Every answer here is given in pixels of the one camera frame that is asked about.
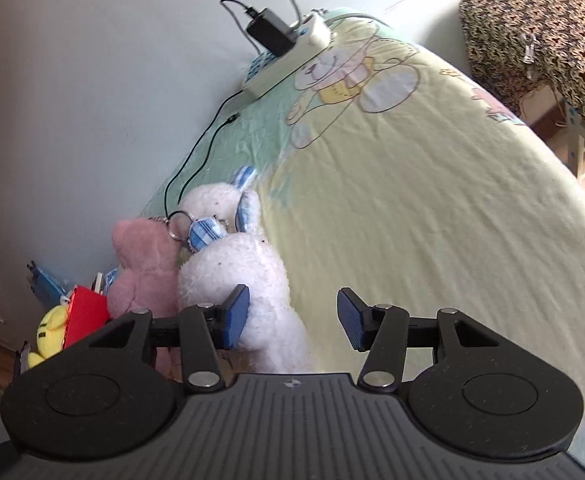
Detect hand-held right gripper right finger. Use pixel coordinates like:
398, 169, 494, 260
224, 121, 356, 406
337, 287, 504, 394

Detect black power adapter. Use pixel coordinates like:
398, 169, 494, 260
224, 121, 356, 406
246, 7, 299, 57

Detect cartoon printed bed sheet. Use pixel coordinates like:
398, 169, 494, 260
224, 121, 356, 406
137, 6, 585, 480

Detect white power strip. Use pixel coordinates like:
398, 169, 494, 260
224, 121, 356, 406
242, 10, 332, 100

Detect yellow plush toy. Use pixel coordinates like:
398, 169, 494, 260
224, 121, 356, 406
26, 304, 71, 369

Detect clear plastic clip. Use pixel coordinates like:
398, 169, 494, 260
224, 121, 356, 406
519, 32, 538, 81

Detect pink plush bear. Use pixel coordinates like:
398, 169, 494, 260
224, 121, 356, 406
108, 216, 189, 376

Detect metal keyring chain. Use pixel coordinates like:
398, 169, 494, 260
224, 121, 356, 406
147, 211, 194, 244

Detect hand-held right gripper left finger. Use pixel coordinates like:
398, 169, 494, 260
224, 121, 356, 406
80, 284, 250, 394

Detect black usb cable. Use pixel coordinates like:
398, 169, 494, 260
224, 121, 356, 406
164, 112, 240, 217

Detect small books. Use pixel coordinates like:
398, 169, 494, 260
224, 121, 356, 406
90, 267, 121, 297

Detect leopard print cloth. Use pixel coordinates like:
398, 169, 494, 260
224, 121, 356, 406
459, 0, 585, 158

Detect blue plastic packet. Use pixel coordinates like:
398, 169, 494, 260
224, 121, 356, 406
24, 260, 74, 312

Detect thin black adapter cable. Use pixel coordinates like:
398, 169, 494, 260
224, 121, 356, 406
219, 0, 264, 54

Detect red box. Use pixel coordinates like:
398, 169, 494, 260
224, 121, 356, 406
61, 284, 112, 352

